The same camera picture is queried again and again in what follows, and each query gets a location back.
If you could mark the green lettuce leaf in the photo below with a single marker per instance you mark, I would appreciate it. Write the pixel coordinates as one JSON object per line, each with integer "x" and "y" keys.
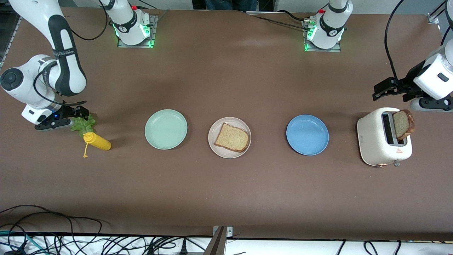
{"x": 85, "y": 126}

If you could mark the brown bread slice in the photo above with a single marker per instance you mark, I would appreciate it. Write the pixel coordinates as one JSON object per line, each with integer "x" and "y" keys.
{"x": 231, "y": 138}
{"x": 403, "y": 124}

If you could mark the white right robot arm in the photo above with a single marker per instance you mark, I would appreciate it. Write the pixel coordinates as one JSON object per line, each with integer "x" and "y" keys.
{"x": 67, "y": 71}

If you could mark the mint green plate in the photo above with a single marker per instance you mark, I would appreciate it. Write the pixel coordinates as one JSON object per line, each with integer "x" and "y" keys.
{"x": 165, "y": 129}

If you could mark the blue plate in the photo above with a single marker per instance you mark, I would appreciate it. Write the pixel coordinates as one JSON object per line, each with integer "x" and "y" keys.
{"x": 307, "y": 134}

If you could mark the beige plate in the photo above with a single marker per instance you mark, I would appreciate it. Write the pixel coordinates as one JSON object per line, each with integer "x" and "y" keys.
{"x": 228, "y": 155}

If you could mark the yellow squeeze bottle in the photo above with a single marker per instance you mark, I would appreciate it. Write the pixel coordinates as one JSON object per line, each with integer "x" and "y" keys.
{"x": 101, "y": 142}

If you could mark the white toaster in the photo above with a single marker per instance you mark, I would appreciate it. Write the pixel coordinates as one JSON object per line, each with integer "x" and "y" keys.
{"x": 371, "y": 141}

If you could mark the black power plug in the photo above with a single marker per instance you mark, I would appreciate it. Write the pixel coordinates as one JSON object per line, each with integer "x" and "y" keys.
{"x": 183, "y": 247}

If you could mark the person in dark trousers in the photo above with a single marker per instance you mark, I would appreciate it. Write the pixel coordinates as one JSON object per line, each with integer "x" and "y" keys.
{"x": 233, "y": 4}

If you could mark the aluminium frame rail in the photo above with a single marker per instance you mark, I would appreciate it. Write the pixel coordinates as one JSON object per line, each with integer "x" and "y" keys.
{"x": 433, "y": 17}
{"x": 9, "y": 39}

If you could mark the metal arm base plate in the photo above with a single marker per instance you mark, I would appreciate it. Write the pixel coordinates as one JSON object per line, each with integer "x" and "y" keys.
{"x": 154, "y": 32}
{"x": 305, "y": 42}

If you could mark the grey metal bracket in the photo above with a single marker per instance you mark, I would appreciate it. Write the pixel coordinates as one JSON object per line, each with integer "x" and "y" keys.
{"x": 217, "y": 244}

